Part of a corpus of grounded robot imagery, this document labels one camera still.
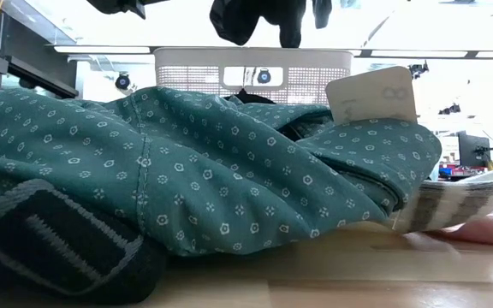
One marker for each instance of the round black blue device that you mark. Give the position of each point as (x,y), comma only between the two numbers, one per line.
(264,76)
(122,81)

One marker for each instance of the white grey-striped sock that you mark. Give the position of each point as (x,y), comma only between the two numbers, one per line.
(452,201)

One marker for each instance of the black monitor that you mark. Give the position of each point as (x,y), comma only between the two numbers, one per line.
(473,149)

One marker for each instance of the white paper tag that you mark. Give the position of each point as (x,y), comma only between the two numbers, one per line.
(370,96)

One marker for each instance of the ceiling light strip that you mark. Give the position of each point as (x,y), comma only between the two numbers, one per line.
(101,49)

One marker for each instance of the black grey-striped briefs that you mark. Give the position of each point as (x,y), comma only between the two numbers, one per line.
(58,248)

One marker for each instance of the black mounted camera device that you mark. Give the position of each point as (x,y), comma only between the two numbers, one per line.
(418,68)

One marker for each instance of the pink fleece cloth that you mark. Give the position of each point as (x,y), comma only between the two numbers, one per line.
(486,231)

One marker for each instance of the dark framed glass partition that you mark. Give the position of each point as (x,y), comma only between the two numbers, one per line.
(37,72)

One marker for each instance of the green patterned shirt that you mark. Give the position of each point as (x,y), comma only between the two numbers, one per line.
(208,171)

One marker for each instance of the black cloth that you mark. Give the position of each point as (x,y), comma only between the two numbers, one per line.
(238,21)

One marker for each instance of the white perforated laundry basket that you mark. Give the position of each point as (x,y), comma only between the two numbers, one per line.
(186,57)

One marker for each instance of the navy blue cloth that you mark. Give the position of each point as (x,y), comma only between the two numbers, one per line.
(248,98)

